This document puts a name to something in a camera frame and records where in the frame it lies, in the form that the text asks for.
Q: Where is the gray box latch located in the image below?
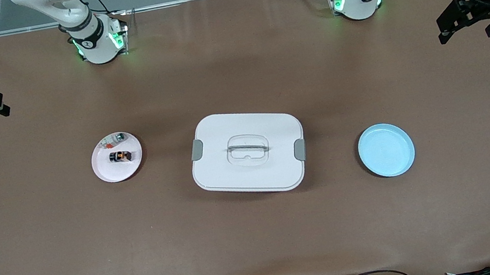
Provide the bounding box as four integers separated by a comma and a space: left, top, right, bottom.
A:
188, 138, 206, 162
292, 138, 308, 162

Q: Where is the orange and black switch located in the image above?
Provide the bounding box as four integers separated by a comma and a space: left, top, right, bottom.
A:
108, 149, 134, 165

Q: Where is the white lidded storage box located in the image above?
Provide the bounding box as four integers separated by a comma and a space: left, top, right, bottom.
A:
183, 101, 313, 206

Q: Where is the light blue round plate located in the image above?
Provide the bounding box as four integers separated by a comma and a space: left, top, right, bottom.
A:
354, 119, 419, 182

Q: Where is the black right base cable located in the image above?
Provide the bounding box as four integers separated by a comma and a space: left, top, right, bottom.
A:
73, 0, 118, 22

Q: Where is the brown table mat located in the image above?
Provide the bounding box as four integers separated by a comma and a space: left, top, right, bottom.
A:
0, 0, 490, 275

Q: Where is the pink round plate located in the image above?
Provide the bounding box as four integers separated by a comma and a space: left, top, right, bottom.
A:
87, 128, 147, 186

